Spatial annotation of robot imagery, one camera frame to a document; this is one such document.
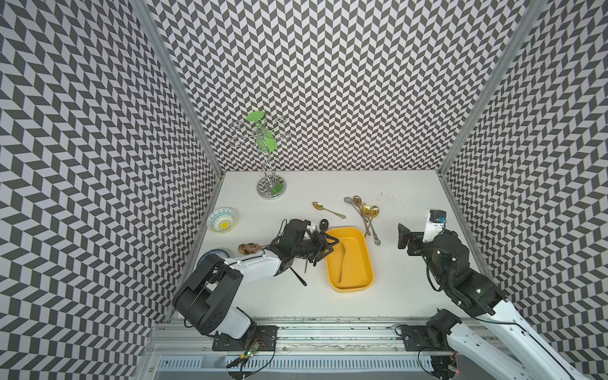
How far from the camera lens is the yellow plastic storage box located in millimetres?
829

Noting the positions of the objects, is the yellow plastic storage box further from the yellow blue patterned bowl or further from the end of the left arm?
the yellow blue patterned bowl

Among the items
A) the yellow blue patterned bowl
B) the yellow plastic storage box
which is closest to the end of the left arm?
the yellow plastic storage box
